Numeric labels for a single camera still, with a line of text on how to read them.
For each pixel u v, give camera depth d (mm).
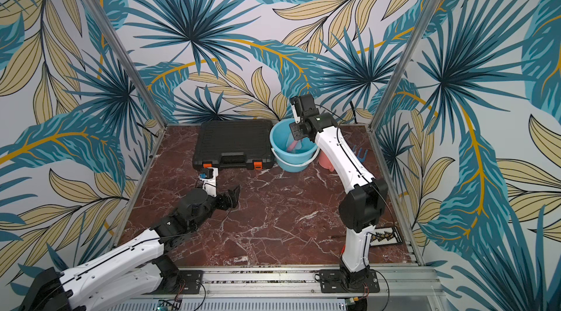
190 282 738
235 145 1034
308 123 595
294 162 915
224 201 686
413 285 764
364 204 476
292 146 972
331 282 732
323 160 997
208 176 659
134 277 567
